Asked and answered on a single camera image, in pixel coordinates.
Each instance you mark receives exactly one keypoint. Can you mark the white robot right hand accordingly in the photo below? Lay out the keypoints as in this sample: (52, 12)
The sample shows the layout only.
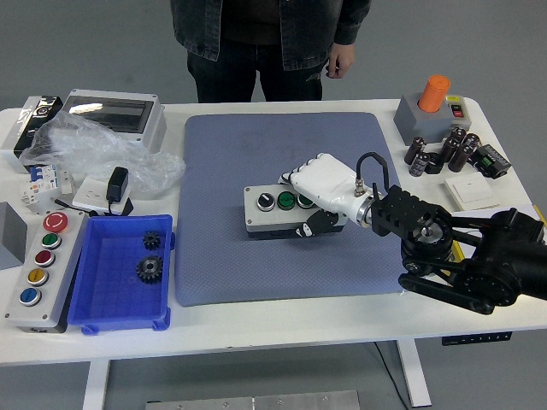
(329, 179)

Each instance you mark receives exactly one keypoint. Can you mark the person's left hand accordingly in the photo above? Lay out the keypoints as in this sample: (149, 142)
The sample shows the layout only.
(342, 60)

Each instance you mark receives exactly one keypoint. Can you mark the three-button grey control box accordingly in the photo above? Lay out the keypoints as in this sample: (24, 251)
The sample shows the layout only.
(273, 218)

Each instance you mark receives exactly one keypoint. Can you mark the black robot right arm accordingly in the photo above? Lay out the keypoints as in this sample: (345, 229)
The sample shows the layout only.
(406, 213)

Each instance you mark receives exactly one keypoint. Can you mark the five-button grey control box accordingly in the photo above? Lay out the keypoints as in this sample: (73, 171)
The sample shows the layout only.
(60, 265)

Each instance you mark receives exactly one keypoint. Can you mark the grey square block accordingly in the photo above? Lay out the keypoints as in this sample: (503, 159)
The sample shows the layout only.
(410, 119)

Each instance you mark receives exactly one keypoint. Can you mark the black cylindrical capacitor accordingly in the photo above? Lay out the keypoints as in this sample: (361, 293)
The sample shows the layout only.
(457, 134)
(419, 165)
(415, 149)
(448, 150)
(471, 141)
(459, 158)

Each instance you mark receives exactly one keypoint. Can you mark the orange cylinder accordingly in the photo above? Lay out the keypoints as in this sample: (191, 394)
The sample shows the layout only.
(433, 94)

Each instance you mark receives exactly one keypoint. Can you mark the person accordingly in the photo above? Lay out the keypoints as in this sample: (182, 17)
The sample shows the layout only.
(248, 25)

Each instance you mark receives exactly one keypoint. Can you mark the blue-grey padded mat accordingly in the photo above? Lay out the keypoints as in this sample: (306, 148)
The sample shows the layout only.
(222, 171)

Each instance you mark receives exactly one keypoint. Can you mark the black round holder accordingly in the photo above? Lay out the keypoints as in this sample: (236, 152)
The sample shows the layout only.
(436, 164)

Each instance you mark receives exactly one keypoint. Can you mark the white yellow-edged carton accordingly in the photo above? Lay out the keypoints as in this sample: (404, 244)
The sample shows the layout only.
(470, 211)

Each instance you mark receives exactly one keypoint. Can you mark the black module with green terminal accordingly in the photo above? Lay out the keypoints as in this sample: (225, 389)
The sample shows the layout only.
(491, 161)

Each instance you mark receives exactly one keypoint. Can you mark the small black gear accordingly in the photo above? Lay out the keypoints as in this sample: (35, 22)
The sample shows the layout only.
(151, 240)

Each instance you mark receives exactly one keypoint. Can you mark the large black gear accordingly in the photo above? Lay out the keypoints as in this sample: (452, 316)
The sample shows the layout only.
(149, 269)

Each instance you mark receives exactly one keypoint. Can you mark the black power adapter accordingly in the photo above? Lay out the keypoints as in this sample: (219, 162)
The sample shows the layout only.
(117, 184)

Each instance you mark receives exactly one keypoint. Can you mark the white table leg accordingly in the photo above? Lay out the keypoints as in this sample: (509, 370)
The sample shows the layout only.
(96, 384)
(414, 376)

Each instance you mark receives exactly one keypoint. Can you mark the black table control panel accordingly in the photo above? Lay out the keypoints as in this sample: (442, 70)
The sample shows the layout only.
(474, 338)

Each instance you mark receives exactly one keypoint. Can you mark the clear crumpled plastic bag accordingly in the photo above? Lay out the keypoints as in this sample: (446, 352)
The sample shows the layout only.
(85, 145)

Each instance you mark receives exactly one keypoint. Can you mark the blue plastic bin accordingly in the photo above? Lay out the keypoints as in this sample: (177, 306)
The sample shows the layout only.
(111, 299)

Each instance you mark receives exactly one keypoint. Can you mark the white blue circuit breaker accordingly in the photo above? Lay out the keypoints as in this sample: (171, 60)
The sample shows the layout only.
(42, 179)

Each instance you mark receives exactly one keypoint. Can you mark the glossy black door device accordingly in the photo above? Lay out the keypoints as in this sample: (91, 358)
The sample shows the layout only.
(40, 117)

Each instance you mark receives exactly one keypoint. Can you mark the white packaging box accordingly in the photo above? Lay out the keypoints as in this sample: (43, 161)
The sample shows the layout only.
(8, 141)

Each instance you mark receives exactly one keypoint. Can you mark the grey metal box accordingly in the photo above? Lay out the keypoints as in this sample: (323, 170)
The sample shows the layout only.
(10, 235)

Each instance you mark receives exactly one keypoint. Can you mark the white green-red push switch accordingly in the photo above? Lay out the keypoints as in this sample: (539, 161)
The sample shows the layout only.
(458, 112)

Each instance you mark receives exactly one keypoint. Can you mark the white wall switch panel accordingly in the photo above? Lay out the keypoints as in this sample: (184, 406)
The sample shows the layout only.
(470, 192)

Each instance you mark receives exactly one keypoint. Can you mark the grey enclosure with clear lid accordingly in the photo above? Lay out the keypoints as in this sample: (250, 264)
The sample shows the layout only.
(111, 111)

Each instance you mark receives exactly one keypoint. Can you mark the white wall socket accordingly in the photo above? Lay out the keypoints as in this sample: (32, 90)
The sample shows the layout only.
(92, 194)

